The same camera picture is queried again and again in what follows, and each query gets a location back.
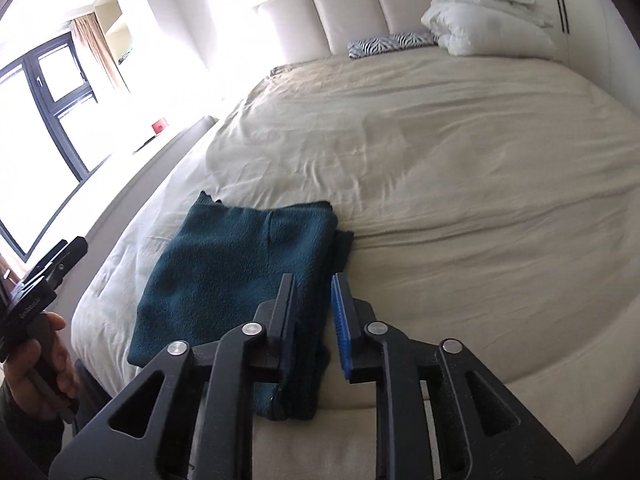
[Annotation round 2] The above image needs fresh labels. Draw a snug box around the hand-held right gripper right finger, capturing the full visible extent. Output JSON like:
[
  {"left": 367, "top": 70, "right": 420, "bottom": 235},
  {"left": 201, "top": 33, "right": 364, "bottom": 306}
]
[{"left": 330, "top": 272, "right": 576, "bottom": 480}]

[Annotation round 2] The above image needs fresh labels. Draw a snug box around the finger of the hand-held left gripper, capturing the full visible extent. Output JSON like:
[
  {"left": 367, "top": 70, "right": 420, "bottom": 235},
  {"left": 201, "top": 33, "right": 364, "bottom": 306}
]
[
  {"left": 47, "top": 236, "right": 89, "bottom": 287},
  {"left": 27, "top": 240, "right": 69, "bottom": 276}
]

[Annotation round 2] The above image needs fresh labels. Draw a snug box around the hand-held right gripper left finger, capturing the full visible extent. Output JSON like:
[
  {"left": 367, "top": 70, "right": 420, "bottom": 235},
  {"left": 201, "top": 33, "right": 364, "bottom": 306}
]
[{"left": 49, "top": 273, "right": 301, "bottom": 480}]

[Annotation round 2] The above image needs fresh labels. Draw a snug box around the dark teal fleece garment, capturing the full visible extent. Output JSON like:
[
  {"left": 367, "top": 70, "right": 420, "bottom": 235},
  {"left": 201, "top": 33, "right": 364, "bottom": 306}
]
[{"left": 127, "top": 191, "right": 355, "bottom": 422}]

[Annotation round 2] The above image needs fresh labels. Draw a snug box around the person's left forearm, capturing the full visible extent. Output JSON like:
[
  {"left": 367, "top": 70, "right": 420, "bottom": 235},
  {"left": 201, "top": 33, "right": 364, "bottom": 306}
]
[{"left": 0, "top": 380, "right": 66, "bottom": 480}]

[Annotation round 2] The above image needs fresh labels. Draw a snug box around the person's left hand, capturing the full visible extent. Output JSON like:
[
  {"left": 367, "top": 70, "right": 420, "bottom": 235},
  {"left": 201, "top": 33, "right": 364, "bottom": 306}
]
[{"left": 5, "top": 312, "right": 81, "bottom": 421}]

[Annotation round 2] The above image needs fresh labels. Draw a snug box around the black framed window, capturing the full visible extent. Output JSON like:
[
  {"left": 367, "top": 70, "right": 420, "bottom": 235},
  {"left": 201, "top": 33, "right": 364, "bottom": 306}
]
[{"left": 0, "top": 30, "right": 101, "bottom": 261}]

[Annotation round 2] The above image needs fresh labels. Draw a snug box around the bed with beige sheet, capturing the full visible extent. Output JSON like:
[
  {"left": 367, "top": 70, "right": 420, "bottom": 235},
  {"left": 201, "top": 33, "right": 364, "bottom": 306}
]
[{"left": 70, "top": 47, "right": 640, "bottom": 480}]

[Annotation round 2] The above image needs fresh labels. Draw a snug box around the brown curtain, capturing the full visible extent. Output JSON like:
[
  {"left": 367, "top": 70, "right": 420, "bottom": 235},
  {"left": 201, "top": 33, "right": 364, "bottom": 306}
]
[{"left": 70, "top": 12, "right": 132, "bottom": 93}]

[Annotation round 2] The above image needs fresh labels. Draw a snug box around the zebra print pillow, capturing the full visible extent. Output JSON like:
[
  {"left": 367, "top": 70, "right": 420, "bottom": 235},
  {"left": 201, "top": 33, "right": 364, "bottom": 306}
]
[{"left": 347, "top": 32, "right": 436, "bottom": 60}]

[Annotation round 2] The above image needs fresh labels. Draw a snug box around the cream padded headboard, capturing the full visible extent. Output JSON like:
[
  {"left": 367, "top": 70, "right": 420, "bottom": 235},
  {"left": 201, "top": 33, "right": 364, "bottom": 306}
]
[{"left": 255, "top": 0, "right": 488, "bottom": 61}]

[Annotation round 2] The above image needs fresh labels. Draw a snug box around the white folded duvet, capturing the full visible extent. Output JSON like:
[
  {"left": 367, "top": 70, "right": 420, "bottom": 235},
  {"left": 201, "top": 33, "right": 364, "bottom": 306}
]
[{"left": 420, "top": 0, "right": 558, "bottom": 58}]

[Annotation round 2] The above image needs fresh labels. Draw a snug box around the wall shelf niche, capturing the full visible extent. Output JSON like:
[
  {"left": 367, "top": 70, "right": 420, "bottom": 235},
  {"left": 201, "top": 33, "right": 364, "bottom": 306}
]
[{"left": 95, "top": 0, "right": 136, "bottom": 68}]

